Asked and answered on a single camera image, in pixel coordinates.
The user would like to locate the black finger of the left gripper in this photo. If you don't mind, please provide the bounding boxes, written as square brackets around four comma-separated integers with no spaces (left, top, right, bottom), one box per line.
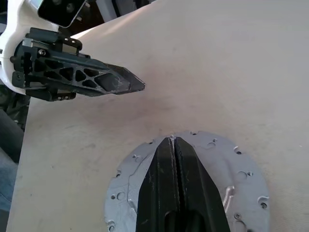
[30,54,133,98]
[125,69,147,93]

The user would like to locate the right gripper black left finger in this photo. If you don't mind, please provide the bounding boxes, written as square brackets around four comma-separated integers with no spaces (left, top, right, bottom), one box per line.
[136,137,181,232]

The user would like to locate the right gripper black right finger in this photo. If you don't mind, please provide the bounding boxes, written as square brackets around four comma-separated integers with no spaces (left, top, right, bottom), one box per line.
[173,136,230,232]

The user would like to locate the grey round motor cover plate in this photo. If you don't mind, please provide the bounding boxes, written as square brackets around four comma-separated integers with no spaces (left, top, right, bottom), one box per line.
[103,130,270,232]

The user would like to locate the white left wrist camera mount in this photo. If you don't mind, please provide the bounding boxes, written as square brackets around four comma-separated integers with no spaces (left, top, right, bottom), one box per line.
[0,0,87,97]

